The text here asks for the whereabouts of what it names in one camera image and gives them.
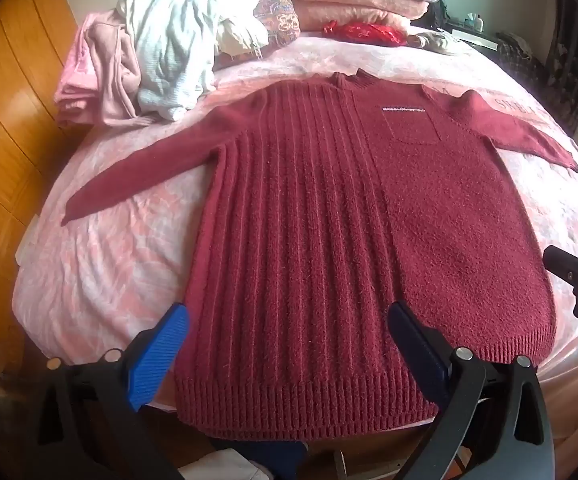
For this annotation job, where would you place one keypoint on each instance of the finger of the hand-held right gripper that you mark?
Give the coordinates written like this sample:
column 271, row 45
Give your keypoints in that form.
column 571, row 267

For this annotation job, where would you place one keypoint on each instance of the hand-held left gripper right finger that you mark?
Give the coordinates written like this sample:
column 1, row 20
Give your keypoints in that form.
column 419, row 352

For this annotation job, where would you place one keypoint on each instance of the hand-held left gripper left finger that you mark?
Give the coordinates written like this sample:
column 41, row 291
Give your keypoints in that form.
column 161, row 355

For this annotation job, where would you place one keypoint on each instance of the dark red knit sweater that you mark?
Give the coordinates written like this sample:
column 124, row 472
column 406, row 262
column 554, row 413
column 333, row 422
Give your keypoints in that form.
column 319, row 260

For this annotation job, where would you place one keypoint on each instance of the pink printed blanket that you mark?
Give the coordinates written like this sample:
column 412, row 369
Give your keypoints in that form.
column 109, row 270

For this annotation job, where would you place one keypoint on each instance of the white cloth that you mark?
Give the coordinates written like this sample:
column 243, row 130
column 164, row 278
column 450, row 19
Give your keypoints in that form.
column 219, row 467

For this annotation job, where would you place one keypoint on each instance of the dark blue cloth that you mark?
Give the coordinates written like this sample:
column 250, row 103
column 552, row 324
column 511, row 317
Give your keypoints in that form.
column 269, row 457

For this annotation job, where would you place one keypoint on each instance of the white flat box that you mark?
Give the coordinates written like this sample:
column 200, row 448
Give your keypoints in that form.
column 476, row 40

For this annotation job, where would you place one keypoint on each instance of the tissue box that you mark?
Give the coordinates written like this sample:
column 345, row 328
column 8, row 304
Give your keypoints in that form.
column 473, row 22

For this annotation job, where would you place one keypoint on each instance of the beige hot water bottle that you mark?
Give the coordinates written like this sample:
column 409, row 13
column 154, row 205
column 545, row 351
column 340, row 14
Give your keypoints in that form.
column 436, row 42

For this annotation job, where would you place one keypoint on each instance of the pale pink garment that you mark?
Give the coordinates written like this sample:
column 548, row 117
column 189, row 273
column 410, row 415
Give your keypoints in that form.
column 99, row 75

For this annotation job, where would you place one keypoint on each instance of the white garment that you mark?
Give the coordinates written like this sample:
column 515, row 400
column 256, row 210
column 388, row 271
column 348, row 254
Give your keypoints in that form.
column 169, row 55

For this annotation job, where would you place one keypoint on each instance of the red embroidered pouch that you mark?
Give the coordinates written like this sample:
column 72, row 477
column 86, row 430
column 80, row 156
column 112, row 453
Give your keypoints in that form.
column 364, row 32

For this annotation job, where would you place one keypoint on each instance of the paisley pillow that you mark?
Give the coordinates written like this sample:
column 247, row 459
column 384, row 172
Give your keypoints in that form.
column 274, row 20

